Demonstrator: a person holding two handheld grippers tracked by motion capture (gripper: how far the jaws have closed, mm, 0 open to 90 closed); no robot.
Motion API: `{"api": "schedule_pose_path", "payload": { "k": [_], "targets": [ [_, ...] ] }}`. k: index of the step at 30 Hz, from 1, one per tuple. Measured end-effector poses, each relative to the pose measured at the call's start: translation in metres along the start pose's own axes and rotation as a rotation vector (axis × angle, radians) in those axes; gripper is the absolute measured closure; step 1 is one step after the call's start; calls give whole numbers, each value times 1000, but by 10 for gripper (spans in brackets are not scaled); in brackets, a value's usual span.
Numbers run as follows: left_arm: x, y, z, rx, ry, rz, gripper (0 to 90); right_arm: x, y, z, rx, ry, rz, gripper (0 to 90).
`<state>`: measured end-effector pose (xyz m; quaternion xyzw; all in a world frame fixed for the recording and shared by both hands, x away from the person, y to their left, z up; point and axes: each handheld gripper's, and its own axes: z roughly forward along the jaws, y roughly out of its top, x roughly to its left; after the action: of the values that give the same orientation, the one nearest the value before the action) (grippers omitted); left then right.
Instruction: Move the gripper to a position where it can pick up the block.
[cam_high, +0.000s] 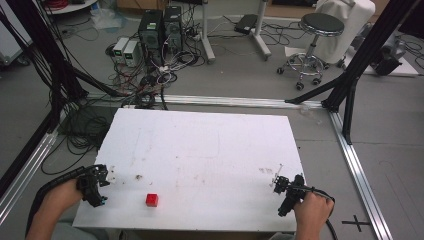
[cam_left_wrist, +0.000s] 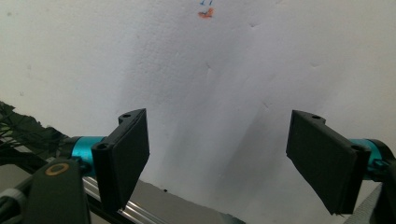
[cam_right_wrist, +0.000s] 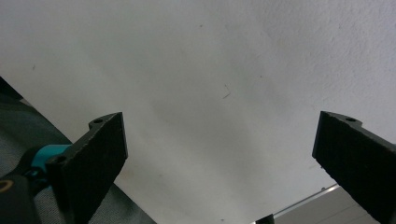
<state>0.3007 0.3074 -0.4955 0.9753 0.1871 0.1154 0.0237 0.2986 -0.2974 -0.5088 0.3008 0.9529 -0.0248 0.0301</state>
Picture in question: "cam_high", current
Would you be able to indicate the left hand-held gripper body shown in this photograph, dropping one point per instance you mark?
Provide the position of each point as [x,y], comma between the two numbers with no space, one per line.
[91,186]

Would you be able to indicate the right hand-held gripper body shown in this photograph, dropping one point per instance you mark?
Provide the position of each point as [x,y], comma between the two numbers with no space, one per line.
[291,196]

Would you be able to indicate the red cube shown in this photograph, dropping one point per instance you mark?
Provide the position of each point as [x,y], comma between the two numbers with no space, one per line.
[152,200]

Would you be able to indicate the person's right hand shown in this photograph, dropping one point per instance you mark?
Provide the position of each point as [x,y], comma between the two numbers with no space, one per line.
[313,213]

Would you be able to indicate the person's left hand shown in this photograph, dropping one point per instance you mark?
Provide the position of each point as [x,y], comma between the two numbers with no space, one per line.
[61,200]

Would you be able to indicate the white power strip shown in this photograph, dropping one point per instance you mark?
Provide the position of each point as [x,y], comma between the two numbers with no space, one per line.
[164,69]

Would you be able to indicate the white power supply unit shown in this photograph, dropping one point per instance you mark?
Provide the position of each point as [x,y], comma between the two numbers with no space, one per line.
[131,53]
[120,48]

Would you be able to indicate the white table leg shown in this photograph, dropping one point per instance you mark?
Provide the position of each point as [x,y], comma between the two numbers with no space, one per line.
[261,33]
[206,33]

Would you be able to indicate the black computer tower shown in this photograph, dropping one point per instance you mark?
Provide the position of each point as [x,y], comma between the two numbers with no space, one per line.
[173,28]
[151,33]

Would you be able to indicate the black round stool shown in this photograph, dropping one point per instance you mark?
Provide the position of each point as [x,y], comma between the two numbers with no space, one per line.
[316,30]

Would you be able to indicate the flat black box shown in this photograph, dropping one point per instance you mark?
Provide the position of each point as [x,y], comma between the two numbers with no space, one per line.
[246,24]

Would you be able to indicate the clear plastic bag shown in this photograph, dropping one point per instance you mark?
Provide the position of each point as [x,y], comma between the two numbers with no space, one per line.
[106,18]

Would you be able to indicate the black device on white base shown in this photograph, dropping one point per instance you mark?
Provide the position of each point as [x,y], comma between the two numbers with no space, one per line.
[390,56]

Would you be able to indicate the white cloth cover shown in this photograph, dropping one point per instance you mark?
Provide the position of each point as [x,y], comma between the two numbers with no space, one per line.
[353,23]

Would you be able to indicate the white cabinet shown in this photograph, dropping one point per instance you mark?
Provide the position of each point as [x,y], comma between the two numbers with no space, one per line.
[11,36]

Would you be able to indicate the round white table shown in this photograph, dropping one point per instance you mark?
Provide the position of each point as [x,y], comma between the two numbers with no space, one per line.
[70,6]

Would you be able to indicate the aluminium floor rail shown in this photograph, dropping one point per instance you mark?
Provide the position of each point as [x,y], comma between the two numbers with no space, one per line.
[26,170]
[360,176]
[233,101]

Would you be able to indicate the black frame post with braces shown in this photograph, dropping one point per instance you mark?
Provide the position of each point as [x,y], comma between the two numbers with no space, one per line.
[363,56]

